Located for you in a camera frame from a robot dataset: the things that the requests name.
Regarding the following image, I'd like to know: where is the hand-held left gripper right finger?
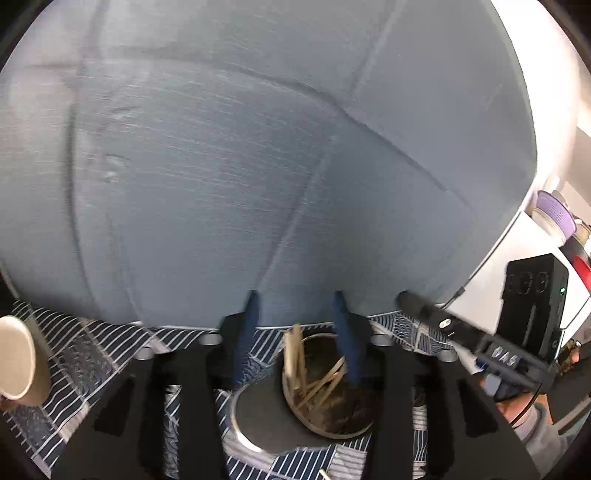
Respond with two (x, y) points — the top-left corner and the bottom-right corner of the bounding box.
(331, 291), (541, 480)

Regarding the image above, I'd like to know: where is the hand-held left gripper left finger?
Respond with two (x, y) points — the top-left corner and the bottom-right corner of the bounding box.
(51, 291), (262, 480)

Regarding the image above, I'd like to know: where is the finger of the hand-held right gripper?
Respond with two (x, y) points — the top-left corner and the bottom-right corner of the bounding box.
(396, 291), (486, 355)

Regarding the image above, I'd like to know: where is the pile of wooden chopsticks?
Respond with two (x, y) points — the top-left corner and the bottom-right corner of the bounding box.
(283, 323), (347, 480)

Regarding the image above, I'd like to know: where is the black cylindrical utensil holder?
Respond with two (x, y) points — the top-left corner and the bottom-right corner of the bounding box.
(222, 331), (377, 455)

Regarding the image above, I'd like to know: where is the person's right forearm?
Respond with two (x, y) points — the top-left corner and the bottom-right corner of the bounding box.
(501, 397), (575, 467)

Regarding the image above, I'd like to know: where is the purple ribbed roll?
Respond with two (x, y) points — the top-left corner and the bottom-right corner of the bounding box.
(531, 190), (578, 241)

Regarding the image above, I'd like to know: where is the blue white patterned tablecloth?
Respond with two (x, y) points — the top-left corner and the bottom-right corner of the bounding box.
(0, 298), (467, 480)

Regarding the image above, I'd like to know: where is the beige mug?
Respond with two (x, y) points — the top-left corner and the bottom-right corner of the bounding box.
(0, 316), (51, 408)

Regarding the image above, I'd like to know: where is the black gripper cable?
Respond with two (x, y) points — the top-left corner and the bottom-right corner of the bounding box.
(505, 390), (542, 428)

